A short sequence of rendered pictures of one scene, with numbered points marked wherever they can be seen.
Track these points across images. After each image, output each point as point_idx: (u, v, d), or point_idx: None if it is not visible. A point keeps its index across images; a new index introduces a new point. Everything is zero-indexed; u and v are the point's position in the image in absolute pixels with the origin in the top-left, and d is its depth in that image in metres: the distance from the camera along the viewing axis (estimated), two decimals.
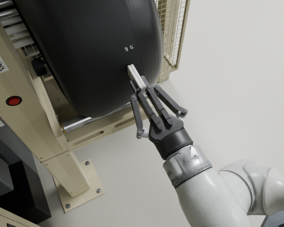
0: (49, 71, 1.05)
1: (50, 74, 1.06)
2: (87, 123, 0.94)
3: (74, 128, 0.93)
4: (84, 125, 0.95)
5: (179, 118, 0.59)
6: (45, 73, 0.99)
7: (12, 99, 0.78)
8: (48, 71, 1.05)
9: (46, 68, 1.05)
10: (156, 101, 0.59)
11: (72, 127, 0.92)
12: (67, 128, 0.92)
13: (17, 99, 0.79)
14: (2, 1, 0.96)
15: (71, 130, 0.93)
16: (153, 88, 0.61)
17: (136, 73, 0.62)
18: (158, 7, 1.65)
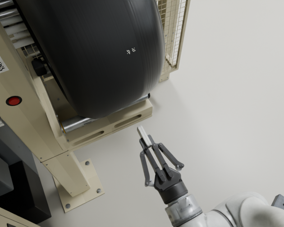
0: (49, 71, 1.05)
1: (50, 74, 1.06)
2: (87, 123, 0.94)
3: (74, 128, 0.93)
4: (84, 125, 0.95)
5: (177, 170, 0.76)
6: (45, 73, 0.99)
7: (12, 99, 0.78)
8: (48, 71, 1.05)
9: (46, 68, 1.05)
10: (159, 156, 0.76)
11: (72, 126, 0.92)
12: (67, 127, 0.91)
13: (17, 99, 0.79)
14: (2, 1, 0.96)
15: (71, 129, 0.93)
16: (157, 146, 0.78)
17: (144, 133, 0.79)
18: (158, 7, 1.65)
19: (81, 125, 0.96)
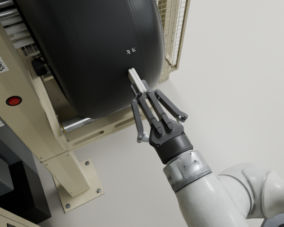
0: (49, 71, 1.05)
1: (50, 74, 1.06)
2: (87, 123, 0.94)
3: (74, 128, 0.93)
4: (84, 125, 0.95)
5: (179, 122, 0.59)
6: (45, 73, 0.99)
7: (12, 99, 0.78)
8: (48, 71, 1.05)
9: (46, 68, 1.05)
10: (156, 105, 0.60)
11: (72, 126, 0.92)
12: (67, 127, 0.91)
13: (17, 99, 0.79)
14: (2, 1, 0.96)
15: (71, 129, 0.93)
16: (153, 93, 0.61)
17: (137, 77, 0.62)
18: (158, 7, 1.65)
19: (81, 125, 0.96)
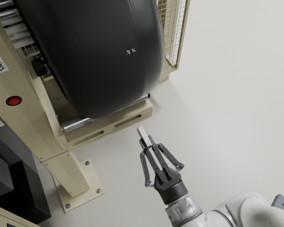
0: (49, 71, 1.05)
1: (50, 74, 1.06)
2: (87, 123, 0.94)
3: (74, 128, 0.93)
4: (84, 125, 0.95)
5: (177, 170, 0.76)
6: (45, 73, 0.99)
7: (12, 99, 0.78)
8: (48, 71, 1.05)
9: (46, 68, 1.05)
10: (159, 157, 0.76)
11: (72, 126, 0.92)
12: (67, 127, 0.91)
13: (17, 99, 0.79)
14: (2, 1, 0.96)
15: (71, 129, 0.92)
16: (157, 146, 0.78)
17: (144, 133, 0.79)
18: (158, 7, 1.65)
19: (81, 125, 0.96)
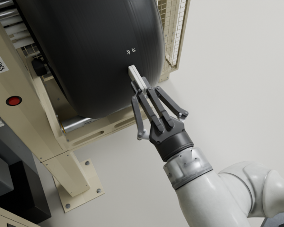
0: (49, 71, 1.05)
1: (50, 74, 1.06)
2: (87, 123, 0.94)
3: (74, 128, 0.93)
4: (84, 125, 0.95)
5: (180, 120, 0.58)
6: (45, 73, 0.99)
7: (12, 99, 0.78)
8: (48, 71, 1.05)
9: (46, 68, 1.05)
10: (157, 102, 0.59)
11: (72, 126, 0.92)
12: (67, 127, 0.91)
13: (17, 99, 0.79)
14: (2, 1, 0.96)
15: (71, 129, 0.92)
16: (153, 90, 0.61)
17: (137, 74, 0.61)
18: (158, 7, 1.65)
19: (81, 125, 0.96)
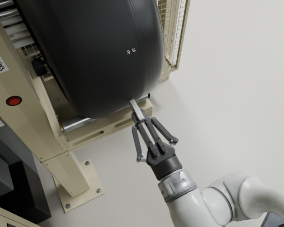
0: (49, 71, 1.05)
1: (50, 74, 1.06)
2: (87, 123, 0.94)
3: (74, 128, 0.93)
4: (84, 125, 0.95)
5: (171, 145, 0.71)
6: (45, 73, 0.99)
7: (12, 99, 0.78)
8: (48, 71, 1.05)
9: (46, 68, 1.05)
10: (153, 131, 0.72)
11: (72, 126, 0.92)
12: (67, 127, 0.91)
13: (17, 99, 0.79)
14: (2, 1, 0.96)
15: (71, 129, 0.92)
16: (150, 120, 0.74)
17: (137, 106, 0.74)
18: (158, 7, 1.65)
19: (81, 125, 0.96)
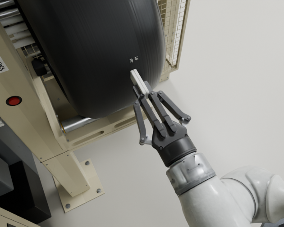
0: (47, 67, 1.05)
1: (48, 70, 1.05)
2: (84, 117, 0.93)
3: (71, 122, 0.92)
4: (83, 123, 0.93)
5: (182, 124, 0.58)
6: (45, 73, 0.99)
7: (12, 99, 0.78)
8: (47, 66, 1.05)
9: (45, 65, 1.06)
10: (159, 107, 0.59)
11: (69, 120, 0.92)
12: (65, 121, 0.92)
13: (17, 99, 0.79)
14: (2, 1, 0.96)
15: (68, 124, 0.91)
16: (156, 94, 0.60)
17: (139, 78, 0.61)
18: (158, 7, 1.65)
19: (81, 125, 0.94)
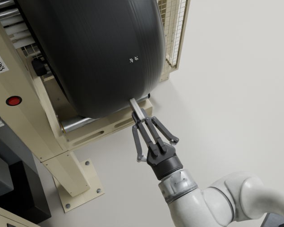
0: (47, 67, 1.05)
1: (48, 70, 1.05)
2: (84, 117, 0.93)
3: (71, 122, 0.92)
4: (83, 123, 0.93)
5: (171, 145, 0.71)
6: (45, 73, 0.99)
7: (12, 99, 0.78)
8: (47, 66, 1.05)
9: (45, 65, 1.06)
10: (153, 130, 0.71)
11: (69, 120, 0.92)
12: (65, 121, 0.92)
13: (17, 99, 0.79)
14: (2, 1, 0.96)
15: (69, 124, 0.91)
16: (150, 120, 0.73)
17: (137, 106, 0.74)
18: (158, 7, 1.65)
19: (81, 125, 0.94)
